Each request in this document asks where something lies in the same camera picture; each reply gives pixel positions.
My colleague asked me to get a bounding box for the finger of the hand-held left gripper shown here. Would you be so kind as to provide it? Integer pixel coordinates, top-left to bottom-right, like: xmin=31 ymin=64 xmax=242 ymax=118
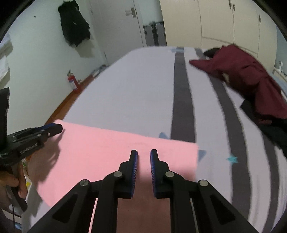
xmin=33 ymin=122 xmax=58 ymax=133
xmin=40 ymin=123 xmax=64 ymax=141

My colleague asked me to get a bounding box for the bed with striped star sheet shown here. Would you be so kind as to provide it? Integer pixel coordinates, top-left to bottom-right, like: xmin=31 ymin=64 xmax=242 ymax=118
xmin=21 ymin=46 xmax=287 ymax=233

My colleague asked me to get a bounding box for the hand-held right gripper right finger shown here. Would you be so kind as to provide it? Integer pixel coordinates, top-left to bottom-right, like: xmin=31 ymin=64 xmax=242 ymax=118
xmin=150 ymin=149 xmax=258 ymax=233

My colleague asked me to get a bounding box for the red fire extinguisher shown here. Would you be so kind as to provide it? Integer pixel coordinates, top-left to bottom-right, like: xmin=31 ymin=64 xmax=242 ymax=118
xmin=67 ymin=70 xmax=79 ymax=94

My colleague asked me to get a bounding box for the white door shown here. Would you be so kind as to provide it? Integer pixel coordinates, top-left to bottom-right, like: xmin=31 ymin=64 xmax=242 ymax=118
xmin=88 ymin=0 xmax=147 ymax=65

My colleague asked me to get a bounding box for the maroon garment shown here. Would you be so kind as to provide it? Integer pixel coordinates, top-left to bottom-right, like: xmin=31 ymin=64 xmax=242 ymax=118
xmin=189 ymin=44 xmax=287 ymax=122

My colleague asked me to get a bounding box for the cream wardrobe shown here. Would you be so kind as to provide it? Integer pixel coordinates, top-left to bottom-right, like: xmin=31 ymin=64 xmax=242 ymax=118
xmin=159 ymin=0 xmax=278 ymax=70

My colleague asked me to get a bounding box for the black hanging jacket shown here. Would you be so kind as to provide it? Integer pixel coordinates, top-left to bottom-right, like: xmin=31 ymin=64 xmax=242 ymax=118
xmin=58 ymin=0 xmax=91 ymax=47

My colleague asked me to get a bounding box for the dark metal suitcase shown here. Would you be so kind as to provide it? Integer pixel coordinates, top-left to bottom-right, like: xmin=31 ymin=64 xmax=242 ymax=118
xmin=143 ymin=21 xmax=167 ymax=47

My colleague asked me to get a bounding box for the pink shirt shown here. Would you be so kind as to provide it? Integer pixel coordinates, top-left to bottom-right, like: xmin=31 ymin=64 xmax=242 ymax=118
xmin=29 ymin=119 xmax=199 ymax=233

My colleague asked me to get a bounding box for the white nightstand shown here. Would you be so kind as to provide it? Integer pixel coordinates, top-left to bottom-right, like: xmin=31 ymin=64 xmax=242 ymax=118
xmin=272 ymin=67 xmax=287 ymax=79

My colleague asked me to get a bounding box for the person's left hand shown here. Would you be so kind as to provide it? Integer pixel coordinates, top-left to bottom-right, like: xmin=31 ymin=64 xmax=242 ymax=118
xmin=0 ymin=165 xmax=28 ymax=209

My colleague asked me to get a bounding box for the black garment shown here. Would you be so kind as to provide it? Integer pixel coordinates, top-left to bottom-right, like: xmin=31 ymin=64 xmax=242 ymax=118
xmin=239 ymin=99 xmax=287 ymax=157

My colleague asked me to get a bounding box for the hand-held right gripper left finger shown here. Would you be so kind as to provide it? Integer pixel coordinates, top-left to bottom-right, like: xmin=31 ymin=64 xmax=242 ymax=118
xmin=27 ymin=150 xmax=138 ymax=233

